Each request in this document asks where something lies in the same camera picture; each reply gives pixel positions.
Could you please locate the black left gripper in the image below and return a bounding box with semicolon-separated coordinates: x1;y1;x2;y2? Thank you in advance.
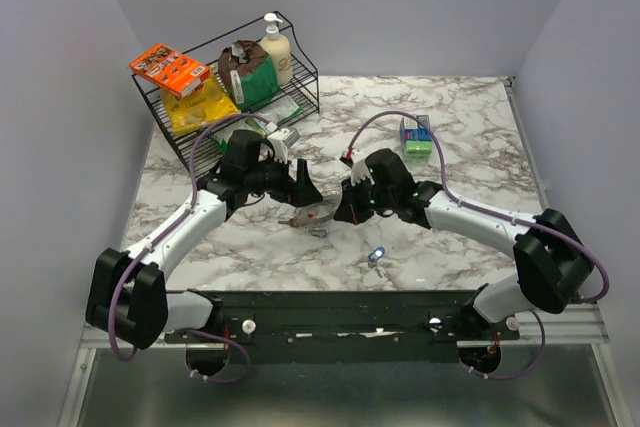
245;151;324;208

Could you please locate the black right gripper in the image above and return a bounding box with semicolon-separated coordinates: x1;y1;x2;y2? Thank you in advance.
333;173;395;225

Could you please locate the metal disc with key rings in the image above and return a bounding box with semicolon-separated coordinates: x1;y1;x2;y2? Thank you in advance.
278;191;342;238

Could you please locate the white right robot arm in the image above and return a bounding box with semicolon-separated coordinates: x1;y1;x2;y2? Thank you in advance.
334;149;594;339

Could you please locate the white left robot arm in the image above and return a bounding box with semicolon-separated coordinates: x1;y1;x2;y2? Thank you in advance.
85;129;323;350

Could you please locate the green white snack packet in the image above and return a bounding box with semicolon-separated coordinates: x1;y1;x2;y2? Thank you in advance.
209;96;302;152

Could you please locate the blue green small box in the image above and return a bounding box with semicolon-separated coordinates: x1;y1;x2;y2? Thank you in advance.
399;115;433;163

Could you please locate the yellow chips bag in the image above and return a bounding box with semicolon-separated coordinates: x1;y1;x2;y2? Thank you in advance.
160;67;240;136

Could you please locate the brown and green bag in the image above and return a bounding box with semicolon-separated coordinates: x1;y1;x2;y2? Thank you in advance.
218;40;279;112

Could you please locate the cream pump lotion bottle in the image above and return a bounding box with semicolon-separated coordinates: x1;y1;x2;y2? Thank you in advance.
259;12;293;86

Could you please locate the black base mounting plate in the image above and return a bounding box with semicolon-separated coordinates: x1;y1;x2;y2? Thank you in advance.
164;289;521;366

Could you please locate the orange snack box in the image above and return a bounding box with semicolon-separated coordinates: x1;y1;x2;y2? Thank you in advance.
129;43;210;100

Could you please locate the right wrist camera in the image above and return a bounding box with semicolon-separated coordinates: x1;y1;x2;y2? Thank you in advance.
340;148;373;186

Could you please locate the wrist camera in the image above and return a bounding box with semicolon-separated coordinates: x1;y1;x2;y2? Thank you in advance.
340;148;373;186
267;128;300;164

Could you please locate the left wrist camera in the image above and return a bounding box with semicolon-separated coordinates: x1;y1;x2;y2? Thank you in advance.
267;128;300;164

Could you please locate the black wire shelf rack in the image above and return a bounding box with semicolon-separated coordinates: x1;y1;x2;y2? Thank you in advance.
129;12;319;177

